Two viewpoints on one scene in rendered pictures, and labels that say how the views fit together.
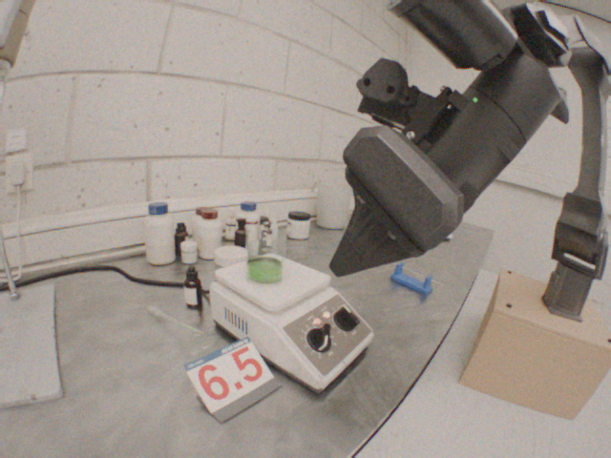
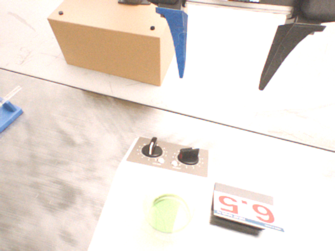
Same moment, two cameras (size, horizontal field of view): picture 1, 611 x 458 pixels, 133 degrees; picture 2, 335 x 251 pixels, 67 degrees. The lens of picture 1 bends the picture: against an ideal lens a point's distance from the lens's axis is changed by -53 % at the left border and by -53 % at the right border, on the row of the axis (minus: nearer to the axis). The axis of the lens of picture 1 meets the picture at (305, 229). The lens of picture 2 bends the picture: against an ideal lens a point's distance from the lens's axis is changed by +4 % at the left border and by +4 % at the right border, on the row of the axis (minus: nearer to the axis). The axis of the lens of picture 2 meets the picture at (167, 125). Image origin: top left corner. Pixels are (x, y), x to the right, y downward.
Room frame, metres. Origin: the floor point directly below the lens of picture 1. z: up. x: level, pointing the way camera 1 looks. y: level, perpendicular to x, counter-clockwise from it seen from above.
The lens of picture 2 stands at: (0.36, 0.11, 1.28)
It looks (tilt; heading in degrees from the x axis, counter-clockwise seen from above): 56 degrees down; 244
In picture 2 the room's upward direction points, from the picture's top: 2 degrees clockwise
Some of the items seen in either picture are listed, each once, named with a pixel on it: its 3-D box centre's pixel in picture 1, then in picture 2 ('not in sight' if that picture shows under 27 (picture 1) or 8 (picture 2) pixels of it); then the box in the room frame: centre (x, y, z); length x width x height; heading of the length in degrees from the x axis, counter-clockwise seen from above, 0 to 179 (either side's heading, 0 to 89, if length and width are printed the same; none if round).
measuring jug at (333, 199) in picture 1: (329, 204); not in sight; (1.00, -0.08, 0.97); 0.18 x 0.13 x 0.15; 50
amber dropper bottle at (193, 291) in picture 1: (192, 284); not in sight; (0.37, 0.17, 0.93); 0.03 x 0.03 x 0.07
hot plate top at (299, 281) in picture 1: (272, 277); (152, 218); (0.34, 0.04, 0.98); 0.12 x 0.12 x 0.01; 53
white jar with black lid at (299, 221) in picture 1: (298, 224); not in sight; (0.81, 0.02, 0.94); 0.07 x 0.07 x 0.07
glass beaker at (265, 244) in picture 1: (267, 253); (168, 208); (0.32, 0.04, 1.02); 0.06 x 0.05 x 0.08; 80
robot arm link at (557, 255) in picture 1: (583, 248); not in sight; (0.20, -0.36, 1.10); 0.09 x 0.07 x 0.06; 15
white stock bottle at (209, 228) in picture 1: (209, 233); not in sight; (0.59, 0.22, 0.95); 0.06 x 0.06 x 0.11
